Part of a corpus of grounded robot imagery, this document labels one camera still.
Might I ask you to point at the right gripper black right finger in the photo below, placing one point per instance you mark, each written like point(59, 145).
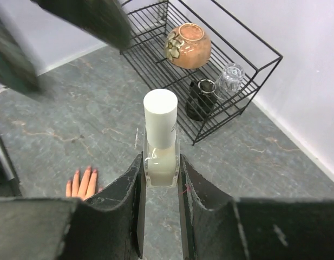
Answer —
point(215, 225)

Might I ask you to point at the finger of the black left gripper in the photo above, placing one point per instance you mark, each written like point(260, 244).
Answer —
point(17, 71)
point(105, 20)

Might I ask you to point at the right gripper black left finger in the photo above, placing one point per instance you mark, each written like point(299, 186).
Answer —
point(105, 226)

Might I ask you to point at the clear nail polish bottle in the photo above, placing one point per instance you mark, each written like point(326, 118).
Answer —
point(161, 166)

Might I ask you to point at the white nail polish cap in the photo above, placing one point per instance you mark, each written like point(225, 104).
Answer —
point(160, 107)

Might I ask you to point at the person's hand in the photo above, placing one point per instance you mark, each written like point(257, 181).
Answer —
point(83, 186)

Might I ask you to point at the brown ceramic bowl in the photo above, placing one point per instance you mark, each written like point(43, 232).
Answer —
point(188, 46)

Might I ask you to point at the black mug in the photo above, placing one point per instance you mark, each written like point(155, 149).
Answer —
point(201, 99)

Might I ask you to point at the clear drinking glass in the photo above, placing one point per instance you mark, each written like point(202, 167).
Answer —
point(229, 81)

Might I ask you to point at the black wire rack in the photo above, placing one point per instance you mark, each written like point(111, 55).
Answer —
point(232, 42)

